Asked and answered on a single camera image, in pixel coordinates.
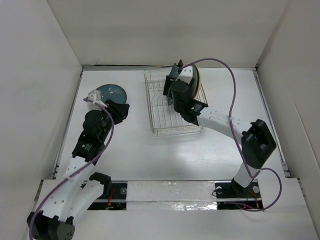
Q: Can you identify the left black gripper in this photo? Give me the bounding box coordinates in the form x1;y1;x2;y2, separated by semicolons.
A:
96;99;129;141

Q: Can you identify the light green flower plate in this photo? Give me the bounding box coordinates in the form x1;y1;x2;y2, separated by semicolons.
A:
191;64;196;99

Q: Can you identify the dark teal round plate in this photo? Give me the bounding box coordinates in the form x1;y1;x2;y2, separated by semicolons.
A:
96;84;127;104

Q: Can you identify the dark teal oval plate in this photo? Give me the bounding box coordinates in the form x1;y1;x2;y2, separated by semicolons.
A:
163;63;181;106

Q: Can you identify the black square amber plate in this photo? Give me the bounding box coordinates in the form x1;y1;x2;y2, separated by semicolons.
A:
177;59;184;71

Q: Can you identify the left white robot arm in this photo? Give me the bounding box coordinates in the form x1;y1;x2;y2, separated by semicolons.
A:
27;98;130;240

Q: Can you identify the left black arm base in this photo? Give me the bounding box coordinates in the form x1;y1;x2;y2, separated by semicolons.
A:
88;181;128;211

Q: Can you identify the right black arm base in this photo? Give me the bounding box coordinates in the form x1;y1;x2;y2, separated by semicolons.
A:
211;180;264;210

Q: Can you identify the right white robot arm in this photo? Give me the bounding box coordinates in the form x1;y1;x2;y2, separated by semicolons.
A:
169;80;277;197

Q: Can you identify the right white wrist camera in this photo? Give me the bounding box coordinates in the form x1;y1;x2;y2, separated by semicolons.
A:
177;65;196;85

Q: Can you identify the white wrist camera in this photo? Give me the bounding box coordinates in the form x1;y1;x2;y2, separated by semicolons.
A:
177;65;196;85
87;90;106;110

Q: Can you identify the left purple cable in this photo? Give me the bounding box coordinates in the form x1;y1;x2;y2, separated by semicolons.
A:
27;98;115;240

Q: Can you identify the purple cable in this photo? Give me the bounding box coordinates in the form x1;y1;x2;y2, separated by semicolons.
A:
27;98;115;240
181;58;283;213

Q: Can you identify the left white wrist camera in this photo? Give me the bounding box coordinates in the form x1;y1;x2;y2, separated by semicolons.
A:
87;90;106;110

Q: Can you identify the silver wire dish rack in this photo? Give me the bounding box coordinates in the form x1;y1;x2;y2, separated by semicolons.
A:
144;65;203;136

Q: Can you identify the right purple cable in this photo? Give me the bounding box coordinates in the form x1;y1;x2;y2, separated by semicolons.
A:
181;58;283;213

